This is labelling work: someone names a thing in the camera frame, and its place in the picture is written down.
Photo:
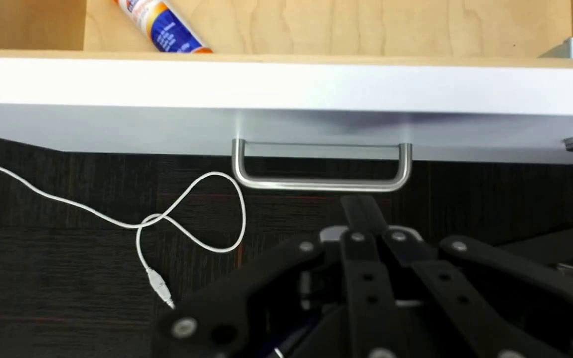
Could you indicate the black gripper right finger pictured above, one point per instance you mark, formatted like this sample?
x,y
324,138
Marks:
x,y
471,299

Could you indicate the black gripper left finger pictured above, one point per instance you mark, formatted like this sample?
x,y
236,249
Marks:
x,y
366,299

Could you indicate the wooden drawer with white face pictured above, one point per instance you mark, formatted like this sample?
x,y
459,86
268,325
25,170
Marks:
x,y
286,86

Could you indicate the orange capped glue stick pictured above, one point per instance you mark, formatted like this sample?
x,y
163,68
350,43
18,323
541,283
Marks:
x,y
163,27

